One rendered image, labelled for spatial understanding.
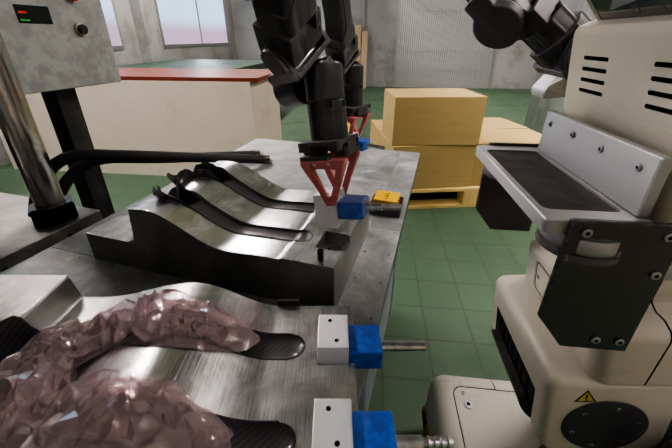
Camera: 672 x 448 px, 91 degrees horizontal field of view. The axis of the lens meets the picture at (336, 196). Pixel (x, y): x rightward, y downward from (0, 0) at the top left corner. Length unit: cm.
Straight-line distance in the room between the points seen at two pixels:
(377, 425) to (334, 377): 7
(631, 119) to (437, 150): 209
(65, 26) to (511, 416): 159
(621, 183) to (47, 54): 122
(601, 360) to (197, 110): 307
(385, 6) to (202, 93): 708
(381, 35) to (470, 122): 722
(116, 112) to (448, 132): 285
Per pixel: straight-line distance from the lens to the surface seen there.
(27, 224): 111
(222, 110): 311
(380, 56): 958
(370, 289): 61
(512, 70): 1023
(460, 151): 261
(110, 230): 78
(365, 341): 44
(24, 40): 117
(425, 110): 242
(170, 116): 336
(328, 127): 48
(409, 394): 146
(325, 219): 52
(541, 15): 65
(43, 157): 103
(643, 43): 49
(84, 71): 125
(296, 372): 43
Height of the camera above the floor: 120
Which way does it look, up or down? 25 degrees down
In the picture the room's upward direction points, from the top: straight up
